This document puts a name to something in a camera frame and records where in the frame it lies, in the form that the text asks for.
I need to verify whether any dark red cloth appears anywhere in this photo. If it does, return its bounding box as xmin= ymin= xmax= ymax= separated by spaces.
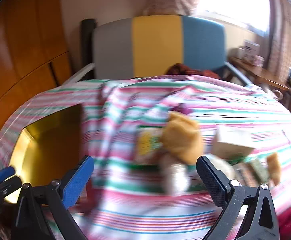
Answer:
xmin=165 ymin=64 xmax=221 ymax=80

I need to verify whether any grey bed rail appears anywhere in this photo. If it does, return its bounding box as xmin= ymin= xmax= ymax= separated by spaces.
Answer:
xmin=220 ymin=63 xmax=251 ymax=86

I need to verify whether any striped bed sheet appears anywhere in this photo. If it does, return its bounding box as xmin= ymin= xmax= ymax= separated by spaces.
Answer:
xmin=0 ymin=76 xmax=291 ymax=240

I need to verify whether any purple snack packet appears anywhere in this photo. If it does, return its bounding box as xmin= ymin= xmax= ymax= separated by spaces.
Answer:
xmin=177 ymin=104 xmax=194 ymax=116

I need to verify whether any white bed rail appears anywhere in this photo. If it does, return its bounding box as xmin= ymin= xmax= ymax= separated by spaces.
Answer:
xmin=62 ymin=63 xmax=96 ymax=85

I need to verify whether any green beige packet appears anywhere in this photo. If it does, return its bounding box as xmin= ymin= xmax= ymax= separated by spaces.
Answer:
xmin=235 ymin=157 xmax=269 ymax=183

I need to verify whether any white printed cardboard box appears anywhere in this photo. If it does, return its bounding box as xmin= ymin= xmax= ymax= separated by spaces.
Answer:
xmin=243 ymin=40 xmax=260 ymax=61

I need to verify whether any cream paper box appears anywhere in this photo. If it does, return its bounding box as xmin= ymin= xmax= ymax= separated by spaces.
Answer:
xmin=212 ymin=125 xmax=255 ymax=161

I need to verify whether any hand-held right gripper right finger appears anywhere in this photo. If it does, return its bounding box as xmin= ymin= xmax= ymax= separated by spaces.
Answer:
xmin=196 ymin=155 xmax=280 ymax=240

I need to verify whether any wooden desk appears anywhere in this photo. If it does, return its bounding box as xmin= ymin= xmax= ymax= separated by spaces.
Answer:
xmin=229 ymin=56 xmax=290 ymax=91

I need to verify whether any bright window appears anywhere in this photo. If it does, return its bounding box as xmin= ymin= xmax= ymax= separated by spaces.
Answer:
xmin=198 ymin=0 xmax=271 ymax=33

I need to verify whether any green yellow packet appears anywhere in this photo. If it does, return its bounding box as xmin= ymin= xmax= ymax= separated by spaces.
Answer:
xmin=135 ymin=126 xmax=168 ymax=165

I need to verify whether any maroon storage box gold interior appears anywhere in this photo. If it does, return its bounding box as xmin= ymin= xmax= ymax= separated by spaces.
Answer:
xmin=4 ymin=104 xmax=84 ymax=204

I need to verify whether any wooden wardrobe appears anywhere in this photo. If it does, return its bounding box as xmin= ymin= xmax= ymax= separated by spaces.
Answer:
xmin=0 ymin=0 xmax=73 ymax=157

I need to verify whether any grey yellow blue headboard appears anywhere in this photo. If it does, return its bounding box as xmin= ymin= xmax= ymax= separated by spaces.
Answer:
xmin=93 ymin=15 xmax=227 ymax=79

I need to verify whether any small yellow sponge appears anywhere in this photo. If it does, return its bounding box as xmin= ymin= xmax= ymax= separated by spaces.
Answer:
xmin=267 ymin=152 xmax=281 ymax=186

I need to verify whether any black upright post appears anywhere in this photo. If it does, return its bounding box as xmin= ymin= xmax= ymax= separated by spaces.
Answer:
xmin=81 ymin=19 xmax=97 ymax=73

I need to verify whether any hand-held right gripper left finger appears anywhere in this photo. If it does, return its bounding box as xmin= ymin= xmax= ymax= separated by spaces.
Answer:
xmin=15 ymin=155 xmax=95 ymax=240

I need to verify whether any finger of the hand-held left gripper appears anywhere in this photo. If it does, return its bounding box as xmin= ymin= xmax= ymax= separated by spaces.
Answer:
xmin=0 ymin=166 xmax=16 ymax=183
xmin=0 ymin=175 xmax=23 ymax=214

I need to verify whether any large yellow sponge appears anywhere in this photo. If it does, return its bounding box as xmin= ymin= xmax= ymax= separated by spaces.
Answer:
xmin=160 ymin=111 xmax=203 ymax=165

